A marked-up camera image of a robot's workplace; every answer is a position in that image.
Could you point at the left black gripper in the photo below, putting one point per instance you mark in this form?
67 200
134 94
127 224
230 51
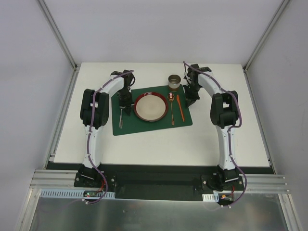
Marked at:
125 105

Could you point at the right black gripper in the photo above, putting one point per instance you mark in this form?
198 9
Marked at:
190 97

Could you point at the silver fork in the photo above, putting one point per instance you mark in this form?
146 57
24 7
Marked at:
121 118

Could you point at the orange knife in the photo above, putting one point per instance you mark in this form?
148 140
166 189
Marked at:
180 107

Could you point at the green placemat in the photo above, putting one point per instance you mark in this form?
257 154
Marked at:
132 124

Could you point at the copper spoon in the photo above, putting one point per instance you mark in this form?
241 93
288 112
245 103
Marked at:
171 99

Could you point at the red rimmed beige plate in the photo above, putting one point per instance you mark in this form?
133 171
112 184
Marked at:
150 106

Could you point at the steel cup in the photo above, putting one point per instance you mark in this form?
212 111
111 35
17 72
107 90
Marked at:
174 82

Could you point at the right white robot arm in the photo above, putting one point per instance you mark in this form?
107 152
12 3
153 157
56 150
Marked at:
224 115

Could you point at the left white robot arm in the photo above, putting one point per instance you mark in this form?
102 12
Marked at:
94 114

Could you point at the left aluminium frame post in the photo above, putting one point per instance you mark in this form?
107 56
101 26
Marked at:
57 33

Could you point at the aluminium frame post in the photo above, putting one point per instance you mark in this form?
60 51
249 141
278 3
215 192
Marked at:
57 33
262 40

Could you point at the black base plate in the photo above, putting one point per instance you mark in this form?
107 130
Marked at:
154 182

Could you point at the right white cable duct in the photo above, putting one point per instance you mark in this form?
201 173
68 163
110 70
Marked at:
210 197

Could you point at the white cable duct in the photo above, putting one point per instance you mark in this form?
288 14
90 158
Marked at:
75 194
210 197

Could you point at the aluminium front rail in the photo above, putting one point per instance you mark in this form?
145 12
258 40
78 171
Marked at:
64 179

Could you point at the left white cable duct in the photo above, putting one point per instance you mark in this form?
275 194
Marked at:
75 194

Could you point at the right aluminium frame post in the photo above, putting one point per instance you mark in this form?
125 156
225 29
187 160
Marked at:
262 40

